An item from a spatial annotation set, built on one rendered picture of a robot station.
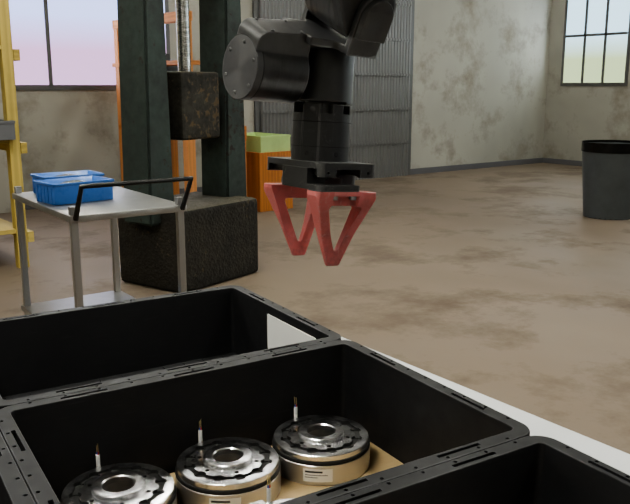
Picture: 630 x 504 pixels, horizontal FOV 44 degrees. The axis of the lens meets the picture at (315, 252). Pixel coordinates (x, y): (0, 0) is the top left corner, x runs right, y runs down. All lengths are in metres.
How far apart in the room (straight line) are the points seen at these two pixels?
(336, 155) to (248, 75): 0.12
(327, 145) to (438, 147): 10.66
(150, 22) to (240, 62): 3.95
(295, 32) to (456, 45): 10.88
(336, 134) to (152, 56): 3.94
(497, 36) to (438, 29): 1.23
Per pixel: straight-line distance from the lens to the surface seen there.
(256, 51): 0.69
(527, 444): 0.69
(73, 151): 8.45
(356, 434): 0.85
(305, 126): 0.74
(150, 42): 4.65
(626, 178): 7.68
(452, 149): 11.60
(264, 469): 0.78
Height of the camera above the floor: 1.22
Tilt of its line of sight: 12 degrees down
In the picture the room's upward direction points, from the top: straight up
